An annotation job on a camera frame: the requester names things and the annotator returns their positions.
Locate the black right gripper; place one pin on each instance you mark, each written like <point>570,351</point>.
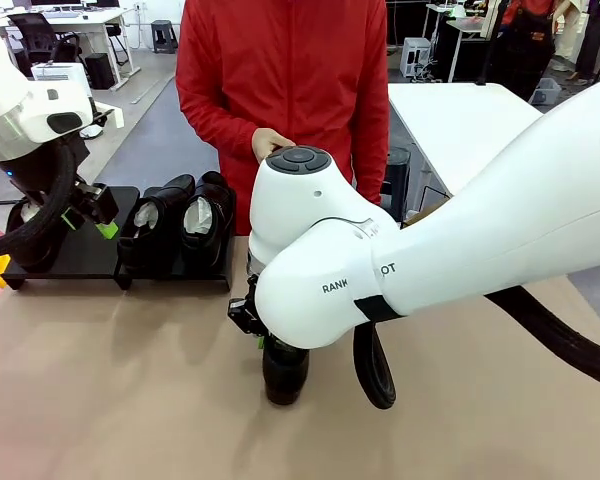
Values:
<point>253,287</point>

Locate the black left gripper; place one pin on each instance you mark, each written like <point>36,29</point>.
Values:
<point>30,172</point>

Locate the black leather shoe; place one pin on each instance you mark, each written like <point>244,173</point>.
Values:
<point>155,240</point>
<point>215,235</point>
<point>285,380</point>
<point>35,250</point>

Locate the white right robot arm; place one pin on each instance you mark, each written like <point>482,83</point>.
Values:
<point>455,240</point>

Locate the red-sleeved left forearm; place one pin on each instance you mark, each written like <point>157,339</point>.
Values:
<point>372,150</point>

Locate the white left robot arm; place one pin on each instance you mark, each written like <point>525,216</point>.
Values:
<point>10,100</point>

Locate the red-sleeved right forearm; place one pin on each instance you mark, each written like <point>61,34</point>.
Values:
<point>215,125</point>

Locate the black metal shoe stand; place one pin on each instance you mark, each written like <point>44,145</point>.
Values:
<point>90,255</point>
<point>190,281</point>

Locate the person's right hand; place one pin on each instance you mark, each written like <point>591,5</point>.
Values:
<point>270,140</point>

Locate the black computer tower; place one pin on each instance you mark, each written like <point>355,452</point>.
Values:
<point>100,70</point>

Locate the black mesh office chair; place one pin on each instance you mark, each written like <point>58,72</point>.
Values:
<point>35,35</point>

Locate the small grey step stool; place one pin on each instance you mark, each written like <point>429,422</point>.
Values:
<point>162,35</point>

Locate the white office desk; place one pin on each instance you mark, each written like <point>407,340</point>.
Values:
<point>80,17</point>

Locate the open cardboard box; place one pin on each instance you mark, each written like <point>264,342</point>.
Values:
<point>425,212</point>

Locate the person's red jacket torso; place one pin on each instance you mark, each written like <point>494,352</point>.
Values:
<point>290,75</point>

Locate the white table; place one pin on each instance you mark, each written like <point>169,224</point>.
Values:
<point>455,125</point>

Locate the white computer case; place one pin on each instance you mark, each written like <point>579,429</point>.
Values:
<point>417,55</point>

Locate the grey storage bin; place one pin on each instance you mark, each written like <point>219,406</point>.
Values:
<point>547,92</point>

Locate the bystander in black apron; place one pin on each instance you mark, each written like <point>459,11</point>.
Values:
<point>525,45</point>

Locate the bystander in dark trousers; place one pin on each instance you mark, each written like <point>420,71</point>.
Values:
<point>595,35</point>

